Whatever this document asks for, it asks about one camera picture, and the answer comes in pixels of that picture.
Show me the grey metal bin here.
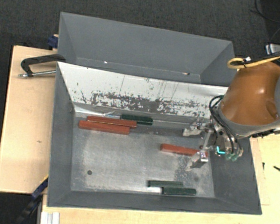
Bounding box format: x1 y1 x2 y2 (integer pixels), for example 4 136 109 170
37 11 280 224

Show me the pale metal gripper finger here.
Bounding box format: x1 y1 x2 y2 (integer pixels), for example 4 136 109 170
186 149 210 173
181 118 206 140

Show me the pale wood board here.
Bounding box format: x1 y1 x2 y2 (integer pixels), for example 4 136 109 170
0 44 64 198

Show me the red-brown flat block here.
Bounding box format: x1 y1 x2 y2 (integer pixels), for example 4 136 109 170
78 120 131 136
86 115 138 130
160 143 208 159

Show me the dark green flat block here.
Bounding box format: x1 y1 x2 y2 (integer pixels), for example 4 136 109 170
147 177 185 192
119 113 154 127
161 185 198 199

